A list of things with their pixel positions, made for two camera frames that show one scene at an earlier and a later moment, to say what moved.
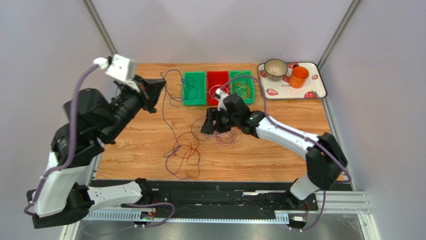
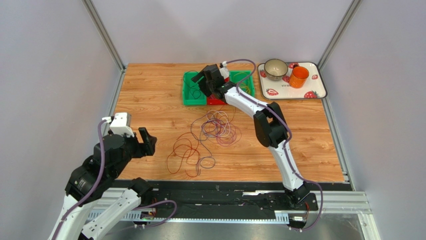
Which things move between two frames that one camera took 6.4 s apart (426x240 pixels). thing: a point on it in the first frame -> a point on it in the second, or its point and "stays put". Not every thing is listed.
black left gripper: (150, 90) -> (142, 147)
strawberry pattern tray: (281, 89) stays put
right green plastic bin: (243, 87) stays put
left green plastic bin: (194, 88) stays put
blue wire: (166, 153) -> (191, 88)
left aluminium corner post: (99, 24) stays put
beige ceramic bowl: (275, 69) stays put
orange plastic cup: (298, 77) stays put
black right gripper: (217, 121) -> (207, 81)
